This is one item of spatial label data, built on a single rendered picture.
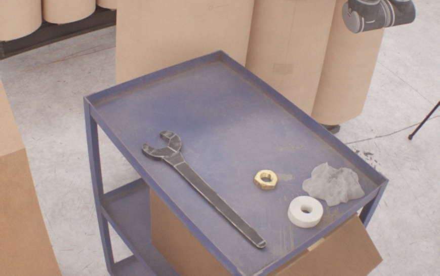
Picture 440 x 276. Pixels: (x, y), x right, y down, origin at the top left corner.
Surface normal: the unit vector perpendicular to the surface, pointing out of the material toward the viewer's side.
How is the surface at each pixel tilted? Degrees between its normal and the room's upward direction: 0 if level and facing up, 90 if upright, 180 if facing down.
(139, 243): 0
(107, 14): 90
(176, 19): 90
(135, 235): 0
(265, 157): 0
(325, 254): 26
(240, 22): 90
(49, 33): 90
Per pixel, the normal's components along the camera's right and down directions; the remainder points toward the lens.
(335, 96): -0.05, 0.64
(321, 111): -0.34, 0.58
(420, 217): 0.10, -0.76
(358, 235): 0.36, -0.44
